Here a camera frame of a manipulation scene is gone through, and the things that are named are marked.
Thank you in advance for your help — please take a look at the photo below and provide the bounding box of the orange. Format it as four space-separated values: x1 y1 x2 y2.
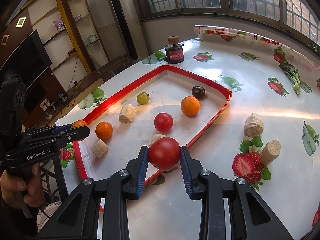
71 120 90 141
95 121 113 140

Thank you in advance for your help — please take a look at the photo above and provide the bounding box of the beige sugarcane chunk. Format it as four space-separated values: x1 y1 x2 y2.
119 104 135 124
91 139 108 158
244 113 264 138
149 133 166 146
259 140 281 165

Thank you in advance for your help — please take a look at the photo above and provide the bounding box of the green grape fruit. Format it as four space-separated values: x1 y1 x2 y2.
136 92 150 105

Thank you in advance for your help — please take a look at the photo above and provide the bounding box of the red tomato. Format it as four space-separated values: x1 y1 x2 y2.
148 137 180 171
154 113 174 133

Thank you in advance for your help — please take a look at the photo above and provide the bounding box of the orange mid table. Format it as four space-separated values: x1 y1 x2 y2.
181 96 200 116

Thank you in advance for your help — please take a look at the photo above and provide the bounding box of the dark purple plum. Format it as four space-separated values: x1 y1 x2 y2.
191 86 206 100

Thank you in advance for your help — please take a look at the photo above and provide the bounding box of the person's left hand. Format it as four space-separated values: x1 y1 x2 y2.
1 164 44 209

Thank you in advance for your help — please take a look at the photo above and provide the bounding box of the wooden stool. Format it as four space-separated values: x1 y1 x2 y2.
98 56 130 82

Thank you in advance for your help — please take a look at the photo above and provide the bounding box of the black television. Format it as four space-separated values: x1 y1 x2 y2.
1 30 52 113

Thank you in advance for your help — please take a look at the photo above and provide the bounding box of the fruit print tablecloth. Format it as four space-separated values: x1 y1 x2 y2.
59 25 319 239

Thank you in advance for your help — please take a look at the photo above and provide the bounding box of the purple plush toy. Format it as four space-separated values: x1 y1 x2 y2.
53 19 65 32

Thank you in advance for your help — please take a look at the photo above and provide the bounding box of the black motor with red label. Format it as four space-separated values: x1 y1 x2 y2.
164 36 184 64

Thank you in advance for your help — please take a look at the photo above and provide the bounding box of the standing air conditioner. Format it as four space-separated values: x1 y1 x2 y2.
108 0 149 63

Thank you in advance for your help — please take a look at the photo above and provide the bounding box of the green vegetable bunch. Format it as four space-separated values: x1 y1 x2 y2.
279 63 312 96

